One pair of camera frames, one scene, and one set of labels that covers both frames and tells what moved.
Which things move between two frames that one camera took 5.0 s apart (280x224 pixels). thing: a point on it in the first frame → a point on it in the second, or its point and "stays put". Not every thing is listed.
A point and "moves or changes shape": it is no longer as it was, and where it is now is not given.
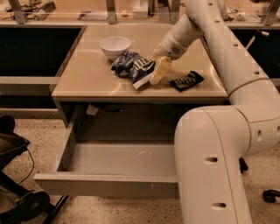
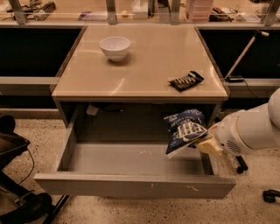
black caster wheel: (269, 196) stays put
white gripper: (171, 46) → (227, 135)
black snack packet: (186, 81) stays put
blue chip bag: (130, 66) moves or changes shape
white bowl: (113, 46) stays put
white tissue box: (140, 10) stays put
